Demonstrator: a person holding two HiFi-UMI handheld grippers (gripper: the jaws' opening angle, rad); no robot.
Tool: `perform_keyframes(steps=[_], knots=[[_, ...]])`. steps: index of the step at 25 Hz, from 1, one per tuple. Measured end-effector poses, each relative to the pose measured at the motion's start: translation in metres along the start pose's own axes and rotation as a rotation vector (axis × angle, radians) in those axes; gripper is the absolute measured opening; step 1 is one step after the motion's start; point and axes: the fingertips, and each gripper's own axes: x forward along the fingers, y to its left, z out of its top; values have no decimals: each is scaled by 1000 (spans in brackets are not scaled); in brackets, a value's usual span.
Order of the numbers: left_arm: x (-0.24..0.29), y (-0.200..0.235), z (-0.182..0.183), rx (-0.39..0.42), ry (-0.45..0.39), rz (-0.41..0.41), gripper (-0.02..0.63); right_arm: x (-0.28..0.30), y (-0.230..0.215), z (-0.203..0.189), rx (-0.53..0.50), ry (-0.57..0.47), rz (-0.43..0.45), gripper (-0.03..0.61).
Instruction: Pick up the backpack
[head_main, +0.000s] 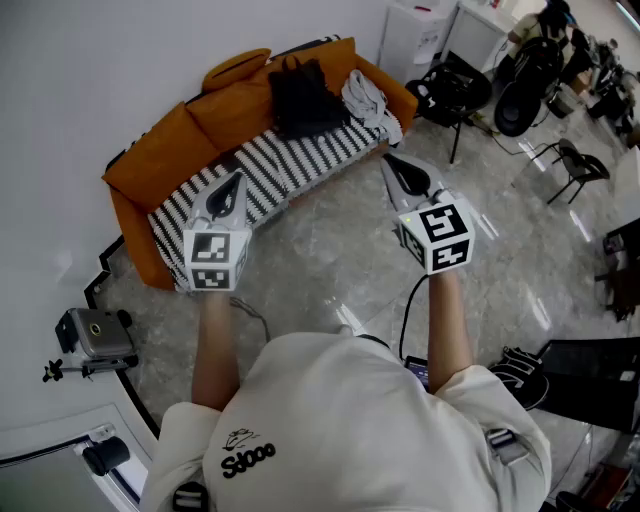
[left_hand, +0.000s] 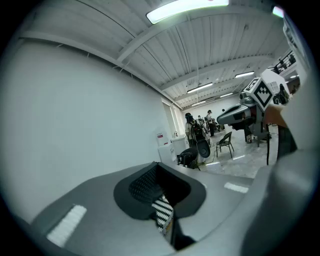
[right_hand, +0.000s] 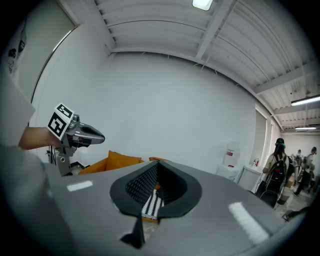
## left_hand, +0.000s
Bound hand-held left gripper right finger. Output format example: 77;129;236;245
157;161;255;252

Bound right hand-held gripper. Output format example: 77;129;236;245
216;68;288;141

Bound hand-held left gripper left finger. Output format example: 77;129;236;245
29;161;176;256

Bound person's right forearm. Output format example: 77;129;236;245
264;103;291;128

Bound black folding chair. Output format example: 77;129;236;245
215;131;235;159

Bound black round case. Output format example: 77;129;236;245
196;138;212;158

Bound white counter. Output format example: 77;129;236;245
170;133;188;161

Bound person's black trousers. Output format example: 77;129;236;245
276;124;299;159

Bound person's cream t-shirt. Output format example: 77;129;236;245
279;72;317;161

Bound white board with red label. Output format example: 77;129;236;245
155;128;176;165

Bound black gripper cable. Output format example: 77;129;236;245
265;123;273;166

